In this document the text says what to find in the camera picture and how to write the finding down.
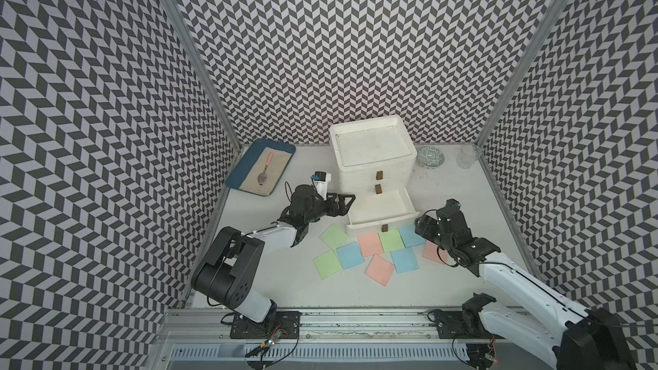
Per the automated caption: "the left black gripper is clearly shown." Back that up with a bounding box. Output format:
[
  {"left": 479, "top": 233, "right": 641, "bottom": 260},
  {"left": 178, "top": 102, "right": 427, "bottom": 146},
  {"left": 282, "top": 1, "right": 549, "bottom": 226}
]
[{"left": 304, "top": 192, "right": 356, "bottom": 224}]

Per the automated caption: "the pink sticky note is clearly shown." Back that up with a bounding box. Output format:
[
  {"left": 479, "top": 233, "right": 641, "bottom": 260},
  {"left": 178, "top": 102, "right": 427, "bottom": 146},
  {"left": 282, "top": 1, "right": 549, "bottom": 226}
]
[
  {"left": 358, "top": 233, "right": 384, "bottom": 258},
  {"left": 365, "top": 255, "right": 395, "bottom": 287},
  {"left": 423, "top": 241, "right": 447, "bottom": 265}
]

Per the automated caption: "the white drawer cabinet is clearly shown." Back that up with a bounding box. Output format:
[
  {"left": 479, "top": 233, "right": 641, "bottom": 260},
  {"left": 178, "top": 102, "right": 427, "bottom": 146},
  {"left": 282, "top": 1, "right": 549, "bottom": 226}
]
[{"left": 329, "top": 115, "right": 417, "bottom": 195}]

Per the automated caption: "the pink sticky note bottom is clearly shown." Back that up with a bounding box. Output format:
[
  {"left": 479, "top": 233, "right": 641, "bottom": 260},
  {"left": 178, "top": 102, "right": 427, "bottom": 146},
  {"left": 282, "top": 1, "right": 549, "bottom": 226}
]
[{"left": 365, "top": 255, "right": 395, "bottom": 287}]

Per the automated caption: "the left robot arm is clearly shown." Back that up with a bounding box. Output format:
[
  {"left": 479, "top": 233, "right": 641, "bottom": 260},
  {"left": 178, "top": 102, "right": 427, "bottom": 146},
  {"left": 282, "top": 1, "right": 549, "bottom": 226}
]
[{"left": 191, "top": 182, "right": 356, "bottom": 326}]

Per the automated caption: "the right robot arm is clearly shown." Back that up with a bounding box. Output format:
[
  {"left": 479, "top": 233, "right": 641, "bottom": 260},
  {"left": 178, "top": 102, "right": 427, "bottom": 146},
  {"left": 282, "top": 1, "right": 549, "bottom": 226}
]
[{"left": 414, "top": 199, "right": 636, "bottom": 369}]

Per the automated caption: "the blue sticky note top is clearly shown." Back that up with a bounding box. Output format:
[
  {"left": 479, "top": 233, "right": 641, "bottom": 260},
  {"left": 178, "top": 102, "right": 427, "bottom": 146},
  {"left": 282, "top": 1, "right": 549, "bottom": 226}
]
[{"left": 399, "top": 225, "right": 426, "bottom": 248}]

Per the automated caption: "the blue sticky note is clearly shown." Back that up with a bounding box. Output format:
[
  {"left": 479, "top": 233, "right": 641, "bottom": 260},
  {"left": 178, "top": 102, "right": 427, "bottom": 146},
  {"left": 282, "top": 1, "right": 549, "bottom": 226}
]
[
  {"left": 399, "top": 225, "right": 426, "bottom": 248},
  {"left": 336, "top": 243, "right": 365, "bottom": 270},
  {"left": 391, "top": 248, "right": 419, "bottom": 274}
]

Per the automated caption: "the green sticky note upper left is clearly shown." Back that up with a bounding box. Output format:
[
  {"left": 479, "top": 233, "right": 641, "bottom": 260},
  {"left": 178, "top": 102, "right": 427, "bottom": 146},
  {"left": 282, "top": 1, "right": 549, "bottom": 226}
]
[{"left": 320, "top": 224, "right": 348, "bottom": 250}]

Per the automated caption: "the green sticky note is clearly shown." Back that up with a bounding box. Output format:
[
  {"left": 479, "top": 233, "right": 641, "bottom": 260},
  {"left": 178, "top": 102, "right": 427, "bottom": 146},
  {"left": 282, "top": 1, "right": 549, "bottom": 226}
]
[
  {"left": 378, "top": 230, "right": 405, "bottom": 253},
  {"left": 320, "top": 224, "right": 348, "bottom": 250},
  {"left": 313, "top": 250, "right": 343, "bottom": 280}
]

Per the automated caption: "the blue sticky note lower right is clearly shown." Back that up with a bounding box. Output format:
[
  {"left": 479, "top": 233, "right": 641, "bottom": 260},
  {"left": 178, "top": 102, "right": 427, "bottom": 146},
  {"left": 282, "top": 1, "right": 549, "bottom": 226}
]
[{"left": 391, "top": 248, "right": 419, "bottom": 274}]

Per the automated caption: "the green sticky note centre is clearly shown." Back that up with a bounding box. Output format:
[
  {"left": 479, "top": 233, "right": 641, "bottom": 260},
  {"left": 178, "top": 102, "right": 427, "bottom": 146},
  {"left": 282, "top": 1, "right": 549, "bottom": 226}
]
[{"left": 378, "top": 230, "right": 405, "bottom": 253}]

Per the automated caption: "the blue sticky note left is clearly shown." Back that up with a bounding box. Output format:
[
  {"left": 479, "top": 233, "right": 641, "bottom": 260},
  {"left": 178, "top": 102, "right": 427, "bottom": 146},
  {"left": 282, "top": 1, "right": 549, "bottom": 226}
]
[{"left": 336, "top": 243, "right": 365, "bottom": 270}]

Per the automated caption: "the green sticky note lower left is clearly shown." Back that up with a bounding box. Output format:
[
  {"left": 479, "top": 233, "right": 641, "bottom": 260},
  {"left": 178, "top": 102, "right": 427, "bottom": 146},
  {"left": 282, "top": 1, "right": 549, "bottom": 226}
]
[{"left": 313, "top": 250, "right": 343, "bottom": 280}]

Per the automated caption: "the green patterned small dish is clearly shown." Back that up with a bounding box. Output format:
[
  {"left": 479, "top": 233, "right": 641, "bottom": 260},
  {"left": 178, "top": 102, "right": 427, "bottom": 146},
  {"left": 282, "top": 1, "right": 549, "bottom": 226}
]
[{"left": 416, "top": 146, "right": 446, "bottom": 169}]

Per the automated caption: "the beige tray liner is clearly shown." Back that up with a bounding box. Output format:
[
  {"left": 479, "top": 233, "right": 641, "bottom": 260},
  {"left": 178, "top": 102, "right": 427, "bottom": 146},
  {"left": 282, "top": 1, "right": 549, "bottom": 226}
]
[{"left": 239, "top": 147, "right": 292, "bottom": 196}]

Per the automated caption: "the clear glass cup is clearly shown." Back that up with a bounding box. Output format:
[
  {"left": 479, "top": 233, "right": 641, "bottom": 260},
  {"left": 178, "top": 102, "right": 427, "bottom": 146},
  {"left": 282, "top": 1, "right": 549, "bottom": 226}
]
[{"left": 456, "top": 143, "right": 482, "bottom": 170}]

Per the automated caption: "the blue tray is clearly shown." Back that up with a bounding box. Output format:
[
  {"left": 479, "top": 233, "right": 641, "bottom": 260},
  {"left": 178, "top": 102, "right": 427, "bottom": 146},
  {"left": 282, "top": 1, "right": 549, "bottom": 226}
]
[{"left": 226, "top": 139, "right": 296, "bottom": 197}]

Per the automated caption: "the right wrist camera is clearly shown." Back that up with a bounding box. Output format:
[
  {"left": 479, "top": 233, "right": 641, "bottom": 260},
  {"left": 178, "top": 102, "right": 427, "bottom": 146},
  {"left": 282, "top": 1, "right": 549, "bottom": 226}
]
[{"left": 436, "top": 199, "right": 461, "bottom": 219}]

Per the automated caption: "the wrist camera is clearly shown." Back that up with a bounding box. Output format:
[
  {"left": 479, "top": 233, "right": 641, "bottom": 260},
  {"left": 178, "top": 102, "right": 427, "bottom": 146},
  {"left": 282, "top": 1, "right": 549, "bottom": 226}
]
[
  {"left": 436, "top": 199, "right": 461, "bottom": 219},
  {"left": 312, "top": 171, "right": 332, "bottom": 200}
]

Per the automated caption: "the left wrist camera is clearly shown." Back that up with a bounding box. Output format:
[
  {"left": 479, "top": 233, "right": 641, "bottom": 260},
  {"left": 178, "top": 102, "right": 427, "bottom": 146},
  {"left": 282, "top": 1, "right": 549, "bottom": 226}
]
[{"left": 312, "top": 171, "right": 332, "bottom": 200}]

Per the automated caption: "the pink handled spoon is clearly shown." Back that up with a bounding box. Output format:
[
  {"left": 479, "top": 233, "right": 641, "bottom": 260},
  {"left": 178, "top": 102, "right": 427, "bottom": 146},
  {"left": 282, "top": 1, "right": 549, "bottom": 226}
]
[{"left": 257, "top": 152, "right": 274, "bottom": 186}]

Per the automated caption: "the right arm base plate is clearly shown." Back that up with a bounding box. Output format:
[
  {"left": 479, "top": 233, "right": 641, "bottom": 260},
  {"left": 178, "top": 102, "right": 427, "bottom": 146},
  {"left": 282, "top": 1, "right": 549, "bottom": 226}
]
[{"left": 427, "top": 309, "right": 498, "bottom": 340}]

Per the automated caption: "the aluminium front rail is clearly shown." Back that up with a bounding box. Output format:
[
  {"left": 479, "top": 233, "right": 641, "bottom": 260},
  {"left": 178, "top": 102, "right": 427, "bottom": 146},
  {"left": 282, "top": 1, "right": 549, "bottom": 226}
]
[{"left": 153, "top": 307, "right": 587, "bottom": 345}]

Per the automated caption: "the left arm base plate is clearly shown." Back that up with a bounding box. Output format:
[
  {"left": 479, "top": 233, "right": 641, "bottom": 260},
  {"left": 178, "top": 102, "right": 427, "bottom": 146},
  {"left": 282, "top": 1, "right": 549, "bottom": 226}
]
[{"left": 230, "top": 311, "right": 302, "bottom": 340}]

